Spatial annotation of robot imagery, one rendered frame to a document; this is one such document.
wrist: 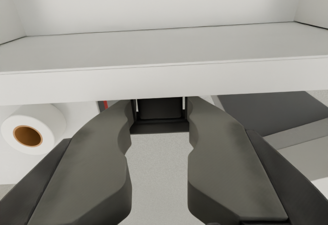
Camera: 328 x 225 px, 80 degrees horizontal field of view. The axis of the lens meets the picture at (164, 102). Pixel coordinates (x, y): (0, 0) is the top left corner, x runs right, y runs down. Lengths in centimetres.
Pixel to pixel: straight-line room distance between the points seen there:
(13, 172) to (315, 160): 51
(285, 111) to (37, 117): 49
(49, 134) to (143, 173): 129
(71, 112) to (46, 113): 3
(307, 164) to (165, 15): 30
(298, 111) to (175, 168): 112
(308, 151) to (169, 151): 109
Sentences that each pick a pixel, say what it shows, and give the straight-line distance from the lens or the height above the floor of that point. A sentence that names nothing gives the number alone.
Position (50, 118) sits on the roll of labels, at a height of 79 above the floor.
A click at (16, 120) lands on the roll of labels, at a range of 32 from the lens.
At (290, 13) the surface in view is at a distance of 21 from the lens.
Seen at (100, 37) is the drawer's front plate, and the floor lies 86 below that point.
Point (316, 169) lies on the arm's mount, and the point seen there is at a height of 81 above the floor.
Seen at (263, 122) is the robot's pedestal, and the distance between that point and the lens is 52.
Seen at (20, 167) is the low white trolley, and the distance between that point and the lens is 46.
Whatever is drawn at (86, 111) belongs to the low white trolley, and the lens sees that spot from 32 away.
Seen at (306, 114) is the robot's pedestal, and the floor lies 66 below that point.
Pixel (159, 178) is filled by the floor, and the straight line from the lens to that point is 160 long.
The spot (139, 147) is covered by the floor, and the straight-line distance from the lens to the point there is 138.
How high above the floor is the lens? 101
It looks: 60 degrees down
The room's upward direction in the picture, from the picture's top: 179 degrees clockwise
